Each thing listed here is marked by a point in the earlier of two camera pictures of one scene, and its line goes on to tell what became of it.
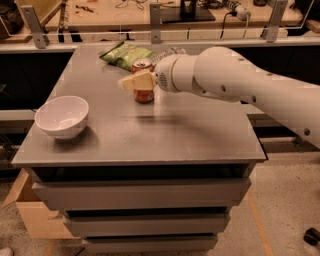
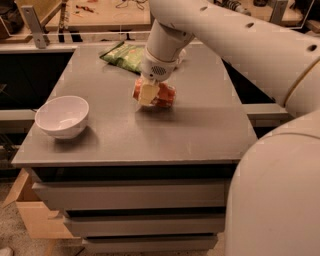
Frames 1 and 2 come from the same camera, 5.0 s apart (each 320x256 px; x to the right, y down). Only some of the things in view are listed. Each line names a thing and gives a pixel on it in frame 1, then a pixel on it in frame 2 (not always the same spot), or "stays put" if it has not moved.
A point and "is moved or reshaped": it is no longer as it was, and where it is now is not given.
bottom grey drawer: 151,244 stays put
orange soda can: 141,65 is moved or reshaped
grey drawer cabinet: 128,176 stays put
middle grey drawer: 202,224 stays put
